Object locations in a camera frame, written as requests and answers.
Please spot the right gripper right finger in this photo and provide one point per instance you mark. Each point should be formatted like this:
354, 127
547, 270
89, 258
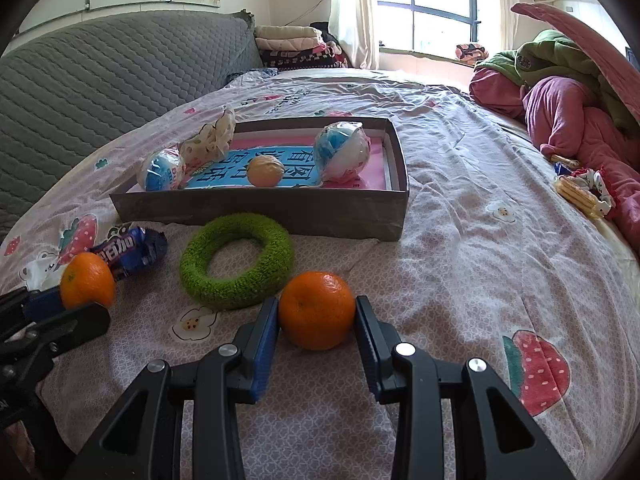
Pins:
494, 436

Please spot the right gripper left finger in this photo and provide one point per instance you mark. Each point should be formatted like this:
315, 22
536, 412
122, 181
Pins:
140, 436

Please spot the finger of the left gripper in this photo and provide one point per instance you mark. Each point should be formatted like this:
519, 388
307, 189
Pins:
22, 306
68, 330

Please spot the blue oreo cookie packet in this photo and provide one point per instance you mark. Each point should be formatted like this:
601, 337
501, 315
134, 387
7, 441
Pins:
131, 250

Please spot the red white toy egg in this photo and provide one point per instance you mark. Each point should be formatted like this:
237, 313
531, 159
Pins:
161, 171

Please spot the orange tangerine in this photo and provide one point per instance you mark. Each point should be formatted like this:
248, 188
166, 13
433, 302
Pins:
316, 310
87, 280

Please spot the walnut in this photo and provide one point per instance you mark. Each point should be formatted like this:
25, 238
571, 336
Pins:
264, 171

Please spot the blue white toy egg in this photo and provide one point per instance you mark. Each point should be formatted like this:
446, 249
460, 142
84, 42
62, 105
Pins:
341, 150

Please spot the grey quilted headboard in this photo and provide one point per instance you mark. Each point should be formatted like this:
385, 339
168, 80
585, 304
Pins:
69, 92

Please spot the snack packets by quilt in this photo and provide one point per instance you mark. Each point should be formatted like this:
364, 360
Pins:
585, 188

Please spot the pink blue book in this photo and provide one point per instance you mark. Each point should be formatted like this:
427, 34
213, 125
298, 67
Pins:
297, 156

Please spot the grey cardboard box tray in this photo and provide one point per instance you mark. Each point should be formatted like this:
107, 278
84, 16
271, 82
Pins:
373, 207

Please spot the pink strawberry bed sheet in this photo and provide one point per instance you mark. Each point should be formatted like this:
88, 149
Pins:
489, 255

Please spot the pink quilt pile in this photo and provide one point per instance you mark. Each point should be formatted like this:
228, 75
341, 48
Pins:
563, 116

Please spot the folded blankets stack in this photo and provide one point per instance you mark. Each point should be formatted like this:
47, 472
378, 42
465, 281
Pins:
299, 47

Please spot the patterned bag on sill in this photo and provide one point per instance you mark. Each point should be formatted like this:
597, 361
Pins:
471, 54

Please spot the green blanket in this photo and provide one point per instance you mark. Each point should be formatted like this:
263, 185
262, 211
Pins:
553, 54

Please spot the black television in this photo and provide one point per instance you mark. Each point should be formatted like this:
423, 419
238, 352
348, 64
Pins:
631, 58

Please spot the left cream curtain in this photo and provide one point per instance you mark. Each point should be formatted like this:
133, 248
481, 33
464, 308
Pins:
353, 24

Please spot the window with dark frame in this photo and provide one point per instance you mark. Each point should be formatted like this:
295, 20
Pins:
434, 27

